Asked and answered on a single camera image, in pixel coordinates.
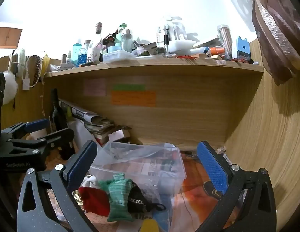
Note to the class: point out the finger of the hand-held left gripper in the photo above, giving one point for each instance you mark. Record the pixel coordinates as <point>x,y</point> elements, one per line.
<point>37,125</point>
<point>53,136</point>

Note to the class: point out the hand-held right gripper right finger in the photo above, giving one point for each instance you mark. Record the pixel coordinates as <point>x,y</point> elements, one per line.
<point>212,167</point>

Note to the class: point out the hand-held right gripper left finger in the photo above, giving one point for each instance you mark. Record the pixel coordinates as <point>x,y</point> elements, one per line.
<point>82,159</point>

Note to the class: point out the white pouch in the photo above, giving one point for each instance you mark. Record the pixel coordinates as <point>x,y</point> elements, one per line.
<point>90,181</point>

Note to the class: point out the yellow patterned pouch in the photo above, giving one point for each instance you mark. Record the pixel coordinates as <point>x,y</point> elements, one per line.
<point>77,197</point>

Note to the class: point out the red pouch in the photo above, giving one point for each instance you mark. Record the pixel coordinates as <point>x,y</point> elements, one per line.
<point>95,200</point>

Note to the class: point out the green striped pouch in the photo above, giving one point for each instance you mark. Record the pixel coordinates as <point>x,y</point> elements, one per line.
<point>118,198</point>

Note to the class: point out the clear plastic box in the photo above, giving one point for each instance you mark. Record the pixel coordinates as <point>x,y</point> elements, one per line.
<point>140,166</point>

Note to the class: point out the plain yellow pouch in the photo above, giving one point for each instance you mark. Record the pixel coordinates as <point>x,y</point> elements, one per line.
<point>151,226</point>

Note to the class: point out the dark wine bottle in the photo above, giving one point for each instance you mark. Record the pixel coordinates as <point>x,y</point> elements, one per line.
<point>58,116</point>

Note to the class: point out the white paper sheet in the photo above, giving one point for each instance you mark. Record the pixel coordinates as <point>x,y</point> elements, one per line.
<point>81,133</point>

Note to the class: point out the stack of magazines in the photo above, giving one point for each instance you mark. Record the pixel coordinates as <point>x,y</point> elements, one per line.
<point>99,125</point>

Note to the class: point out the white hanging tag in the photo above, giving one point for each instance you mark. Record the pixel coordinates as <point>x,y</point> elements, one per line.
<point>26,84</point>

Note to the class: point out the small cardboard box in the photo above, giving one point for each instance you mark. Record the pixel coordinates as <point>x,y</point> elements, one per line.
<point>119,135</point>

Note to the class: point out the white fluffy puff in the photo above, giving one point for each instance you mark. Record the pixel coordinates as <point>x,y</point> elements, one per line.
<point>10,89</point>

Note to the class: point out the brown studded headband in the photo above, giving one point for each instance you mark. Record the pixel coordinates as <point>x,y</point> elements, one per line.
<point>37,67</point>

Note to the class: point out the wooden shelf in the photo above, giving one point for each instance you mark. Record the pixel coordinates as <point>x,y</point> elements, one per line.
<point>188,111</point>

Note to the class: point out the yellow hanging cloth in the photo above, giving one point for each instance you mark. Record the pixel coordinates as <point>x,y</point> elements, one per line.
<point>46,64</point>

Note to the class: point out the pink sticky note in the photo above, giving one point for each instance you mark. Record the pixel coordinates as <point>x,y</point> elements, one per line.
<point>94,87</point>

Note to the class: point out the blue mesh pouch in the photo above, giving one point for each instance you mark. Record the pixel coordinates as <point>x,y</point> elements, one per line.
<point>164,212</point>

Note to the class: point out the white tube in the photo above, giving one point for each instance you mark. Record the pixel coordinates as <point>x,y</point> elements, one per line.
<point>67,64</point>

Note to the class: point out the white fluffy headband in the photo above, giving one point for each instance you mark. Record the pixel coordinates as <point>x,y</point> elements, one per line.
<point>20,58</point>

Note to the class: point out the cardboard tube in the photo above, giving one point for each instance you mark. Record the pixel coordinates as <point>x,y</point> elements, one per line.
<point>63,59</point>

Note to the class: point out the small white spray bottle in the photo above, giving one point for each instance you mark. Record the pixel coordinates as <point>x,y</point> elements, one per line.
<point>69,57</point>

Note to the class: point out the orange sticky note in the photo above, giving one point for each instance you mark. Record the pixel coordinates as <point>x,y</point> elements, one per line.
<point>134,98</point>

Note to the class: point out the black marker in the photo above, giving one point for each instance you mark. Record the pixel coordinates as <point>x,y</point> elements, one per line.
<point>89,64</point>

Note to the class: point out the blue dotted jar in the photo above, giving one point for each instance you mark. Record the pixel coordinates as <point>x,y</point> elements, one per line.
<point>82,58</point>

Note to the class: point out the teal liquid bottle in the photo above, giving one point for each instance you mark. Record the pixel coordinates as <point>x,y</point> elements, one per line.
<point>77,50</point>

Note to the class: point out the green sticky note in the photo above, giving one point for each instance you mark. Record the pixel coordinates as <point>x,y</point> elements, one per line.
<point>128,87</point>

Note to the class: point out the white printed mug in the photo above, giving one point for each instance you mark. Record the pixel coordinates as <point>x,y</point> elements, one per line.
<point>93,55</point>

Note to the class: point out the clear lidded container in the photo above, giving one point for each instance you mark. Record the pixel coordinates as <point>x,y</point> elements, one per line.
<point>118,56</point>

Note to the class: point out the light blue tub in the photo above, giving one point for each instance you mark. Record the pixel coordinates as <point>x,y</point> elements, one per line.
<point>114,49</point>

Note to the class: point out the glass bottle wrapped neck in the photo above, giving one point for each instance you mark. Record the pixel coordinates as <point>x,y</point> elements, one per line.
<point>98,32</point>

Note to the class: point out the white bottle orange cap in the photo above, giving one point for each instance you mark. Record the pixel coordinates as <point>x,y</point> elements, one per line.
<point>217,51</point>

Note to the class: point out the green pump bottle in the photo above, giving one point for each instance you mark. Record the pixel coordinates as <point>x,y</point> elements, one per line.
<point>119,37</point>

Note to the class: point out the frosted bottle silver cap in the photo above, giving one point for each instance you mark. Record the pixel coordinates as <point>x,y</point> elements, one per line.
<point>127,42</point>

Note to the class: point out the blue pencil sharpener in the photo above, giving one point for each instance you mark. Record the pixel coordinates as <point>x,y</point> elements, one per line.
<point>243,49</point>

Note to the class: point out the white foam tray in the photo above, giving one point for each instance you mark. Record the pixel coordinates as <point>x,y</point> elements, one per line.
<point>181,46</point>

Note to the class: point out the clear pencil canister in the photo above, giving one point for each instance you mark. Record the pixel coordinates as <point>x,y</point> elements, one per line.
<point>226,38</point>

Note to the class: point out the nail polish bottle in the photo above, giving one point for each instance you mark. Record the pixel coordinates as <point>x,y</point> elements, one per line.
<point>167,46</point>

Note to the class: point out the clear blister pack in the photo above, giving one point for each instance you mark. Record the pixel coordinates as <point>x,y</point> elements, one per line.
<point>175,29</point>

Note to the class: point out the brown curtain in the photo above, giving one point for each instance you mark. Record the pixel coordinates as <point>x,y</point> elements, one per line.
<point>273,36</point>

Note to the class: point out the wooden wall cabinet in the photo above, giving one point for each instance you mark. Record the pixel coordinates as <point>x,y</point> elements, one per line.
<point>7,37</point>

